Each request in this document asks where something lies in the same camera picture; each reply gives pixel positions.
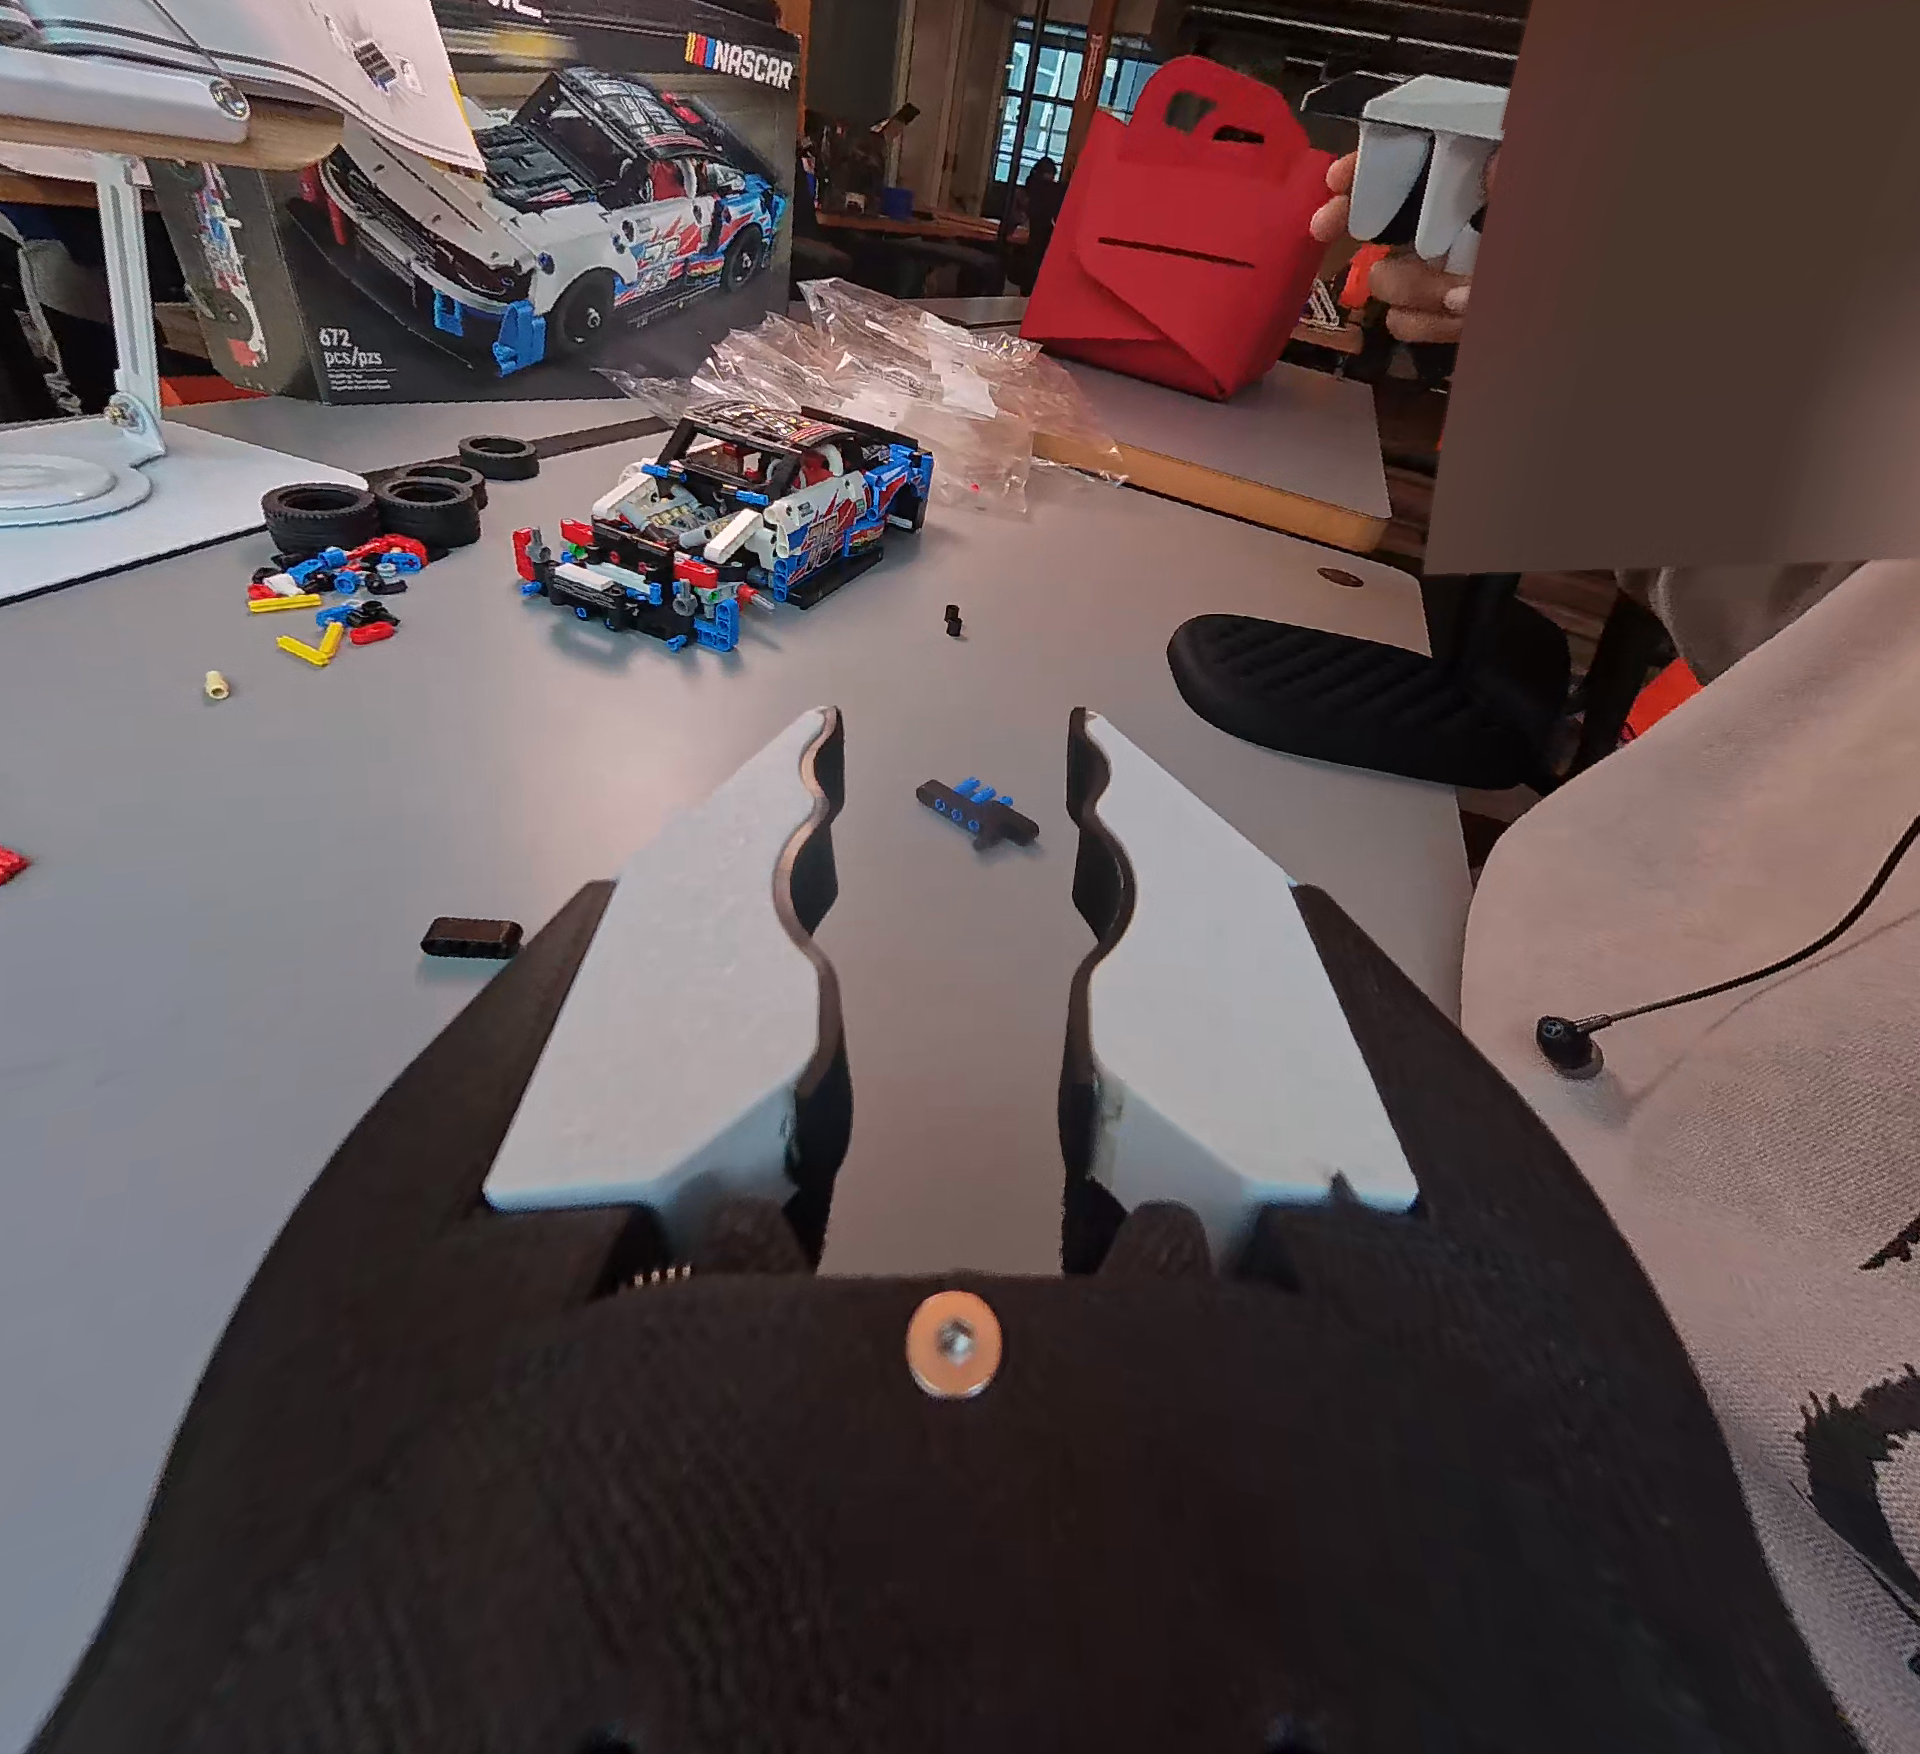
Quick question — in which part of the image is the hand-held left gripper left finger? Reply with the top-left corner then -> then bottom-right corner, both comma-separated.
479,703 -> 854,1253

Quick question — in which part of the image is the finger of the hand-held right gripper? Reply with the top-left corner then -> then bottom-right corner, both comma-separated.
1300,73 -> 1417,246
1356,77 -> 1511,273

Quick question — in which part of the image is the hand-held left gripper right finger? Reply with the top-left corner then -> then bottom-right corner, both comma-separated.
1060,703 -> 1423,1261

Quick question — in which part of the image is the black beam with blue pins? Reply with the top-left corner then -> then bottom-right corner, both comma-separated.
915,773 -> 1039,853

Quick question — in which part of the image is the grey desk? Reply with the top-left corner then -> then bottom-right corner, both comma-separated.
0,389 -> 1479,1754

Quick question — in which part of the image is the person's right hand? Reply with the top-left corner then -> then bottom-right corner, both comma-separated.
1308,151 -> 1483,348

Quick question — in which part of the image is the red felt tote bag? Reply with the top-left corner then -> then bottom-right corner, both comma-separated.
1022,57 -> 1337,405

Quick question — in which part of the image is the toy brick race car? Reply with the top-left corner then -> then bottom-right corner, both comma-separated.
513,400 -> 931,660

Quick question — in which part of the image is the person's torso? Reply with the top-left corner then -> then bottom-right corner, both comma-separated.
1461,560 -> 1920,1754

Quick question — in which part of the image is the crumpled clear plastic bag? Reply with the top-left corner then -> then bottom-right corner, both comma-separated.
636,277 -> 1128,513

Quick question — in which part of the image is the pile of mixed coloured pieces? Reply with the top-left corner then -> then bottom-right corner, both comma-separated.
247,535 -> 433,672

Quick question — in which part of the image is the black toy car box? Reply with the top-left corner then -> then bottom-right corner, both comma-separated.
149,0 -> 804,408

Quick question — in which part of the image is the black microphone cable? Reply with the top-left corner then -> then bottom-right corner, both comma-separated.
1592,815 -> 1920,1036

